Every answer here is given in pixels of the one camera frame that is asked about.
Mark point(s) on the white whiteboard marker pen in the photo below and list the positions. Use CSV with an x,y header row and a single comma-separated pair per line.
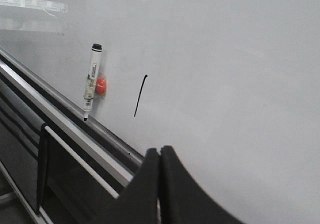
x,y
91,79

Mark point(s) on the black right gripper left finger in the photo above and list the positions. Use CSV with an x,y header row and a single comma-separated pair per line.
x,y
137,203

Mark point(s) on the red round magnet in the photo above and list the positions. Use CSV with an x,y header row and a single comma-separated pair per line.
x,y
101,86

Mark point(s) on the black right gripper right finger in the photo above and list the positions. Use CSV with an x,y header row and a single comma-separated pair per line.
x,y
182,200

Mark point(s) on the black drawn stroke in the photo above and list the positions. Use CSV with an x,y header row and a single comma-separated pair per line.
x,y
140,94

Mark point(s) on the aluminium whiteboard tray rail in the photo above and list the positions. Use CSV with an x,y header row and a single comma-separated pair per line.
x,y
112,153

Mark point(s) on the large white whiteboard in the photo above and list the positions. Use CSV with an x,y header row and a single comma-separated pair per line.
x,y
233,86

